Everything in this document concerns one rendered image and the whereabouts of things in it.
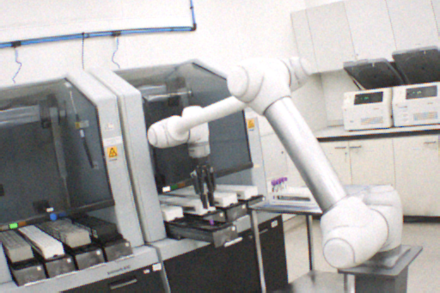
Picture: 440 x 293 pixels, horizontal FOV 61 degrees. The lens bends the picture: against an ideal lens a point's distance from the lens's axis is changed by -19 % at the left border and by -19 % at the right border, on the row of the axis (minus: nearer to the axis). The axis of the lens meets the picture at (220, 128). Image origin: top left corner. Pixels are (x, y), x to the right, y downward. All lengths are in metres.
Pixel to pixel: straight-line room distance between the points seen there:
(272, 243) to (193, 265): 0.56
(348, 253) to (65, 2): 2.64
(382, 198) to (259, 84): 0.55
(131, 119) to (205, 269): 0.81
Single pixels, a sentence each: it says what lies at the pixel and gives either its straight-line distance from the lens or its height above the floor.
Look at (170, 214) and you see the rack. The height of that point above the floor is 0.85.
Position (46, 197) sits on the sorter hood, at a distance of 1.81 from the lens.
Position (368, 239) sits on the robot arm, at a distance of 1.26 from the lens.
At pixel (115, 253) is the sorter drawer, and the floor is 0.77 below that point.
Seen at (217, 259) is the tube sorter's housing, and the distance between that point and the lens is 2.22.
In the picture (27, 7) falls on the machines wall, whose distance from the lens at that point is 3.11.
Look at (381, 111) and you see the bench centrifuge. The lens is 3.88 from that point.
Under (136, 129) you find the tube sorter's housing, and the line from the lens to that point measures 2.01.
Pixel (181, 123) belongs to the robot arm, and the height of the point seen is 1.27.
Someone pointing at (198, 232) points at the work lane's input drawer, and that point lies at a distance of 1.92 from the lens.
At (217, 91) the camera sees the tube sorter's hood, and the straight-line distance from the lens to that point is 2.30.
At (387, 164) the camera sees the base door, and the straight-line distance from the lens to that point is 3.94.
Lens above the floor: 1.32
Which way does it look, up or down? 3 degrees down
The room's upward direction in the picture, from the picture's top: 9 degrees counter-clockwise
